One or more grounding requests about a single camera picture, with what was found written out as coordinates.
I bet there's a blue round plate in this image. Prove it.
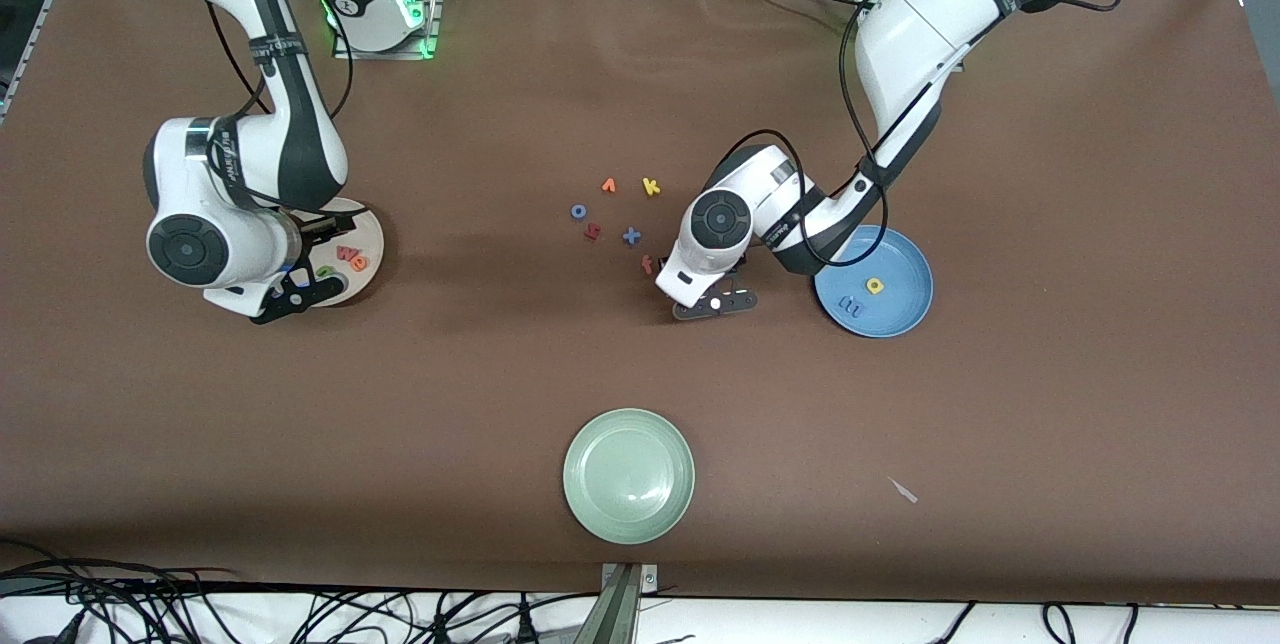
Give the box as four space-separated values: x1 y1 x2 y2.
813 224 935 339

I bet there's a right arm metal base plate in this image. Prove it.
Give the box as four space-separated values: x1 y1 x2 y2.
332 0 442 61

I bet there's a green round plate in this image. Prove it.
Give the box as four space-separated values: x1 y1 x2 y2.
562 408 696 546

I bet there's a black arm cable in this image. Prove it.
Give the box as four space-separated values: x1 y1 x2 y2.
205 0 353 225
705 0 1127 272

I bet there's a brown paper table cover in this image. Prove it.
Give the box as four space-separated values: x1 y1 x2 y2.
0 0 1280 607

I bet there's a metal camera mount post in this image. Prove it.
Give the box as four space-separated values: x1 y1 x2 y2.
585 562 661 644

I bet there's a beige round plate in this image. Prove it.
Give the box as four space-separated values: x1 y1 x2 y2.
288 197 386 308

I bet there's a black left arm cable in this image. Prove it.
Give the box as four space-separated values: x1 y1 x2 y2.
705 0 1127 272

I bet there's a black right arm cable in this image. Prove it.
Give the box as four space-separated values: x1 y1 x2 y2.
205 0 353 225

